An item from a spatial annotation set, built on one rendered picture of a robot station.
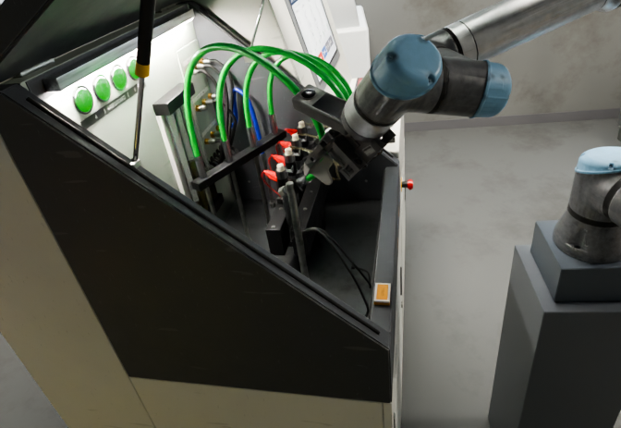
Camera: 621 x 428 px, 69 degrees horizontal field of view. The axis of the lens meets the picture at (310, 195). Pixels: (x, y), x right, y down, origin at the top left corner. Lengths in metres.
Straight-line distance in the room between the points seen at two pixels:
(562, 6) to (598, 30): 3.08
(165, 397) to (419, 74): 0.90
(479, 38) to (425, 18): 2.80
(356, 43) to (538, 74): 1.69
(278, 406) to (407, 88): 0.74
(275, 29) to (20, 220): 0.78
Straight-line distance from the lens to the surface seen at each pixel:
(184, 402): 1.16
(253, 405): 1.08
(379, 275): 0.98
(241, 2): 1.32
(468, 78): 0.62
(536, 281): 1.23
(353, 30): 2.60
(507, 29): 0.78
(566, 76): 3.93
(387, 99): 0.58
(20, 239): 0.97
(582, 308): 1.20
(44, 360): 1.26
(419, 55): 0.57
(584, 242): 1.15
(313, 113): 0.72
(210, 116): 1.36
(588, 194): 1.09
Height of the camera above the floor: 1.62
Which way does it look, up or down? 32 degrees down
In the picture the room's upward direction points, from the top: 8 degrees counter-clockwise
